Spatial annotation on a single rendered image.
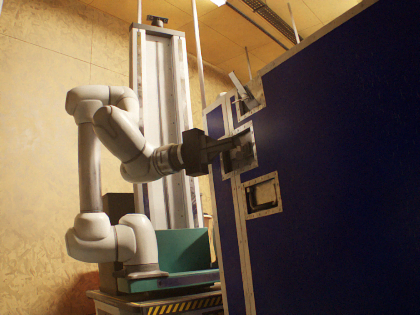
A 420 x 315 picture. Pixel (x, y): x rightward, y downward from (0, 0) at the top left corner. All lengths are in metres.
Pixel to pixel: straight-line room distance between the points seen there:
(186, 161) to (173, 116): 0.99
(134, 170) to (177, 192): 0.81
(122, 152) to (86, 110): 0.53
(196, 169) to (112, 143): 0.25
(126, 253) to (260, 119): 0.84
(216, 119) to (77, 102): 0.68
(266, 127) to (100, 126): 0.45
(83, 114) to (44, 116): 1.92
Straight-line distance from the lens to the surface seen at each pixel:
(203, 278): 1.68
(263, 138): 0.97
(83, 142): 1.59
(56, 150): 3.47
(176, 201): 1.93
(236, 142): 1.03
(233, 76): 1.03
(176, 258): 1.80
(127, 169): 1.17
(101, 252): 1.55
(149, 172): 1.14
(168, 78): 2.14
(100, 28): 4.37
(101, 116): 1.07
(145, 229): 1.58
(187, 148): 1.08
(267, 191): 0.98
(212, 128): 1.18
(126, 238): 1.56
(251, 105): 1.04
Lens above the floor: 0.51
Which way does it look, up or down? 13 degrees up
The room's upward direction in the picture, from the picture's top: 7 degrees counter-clockwise
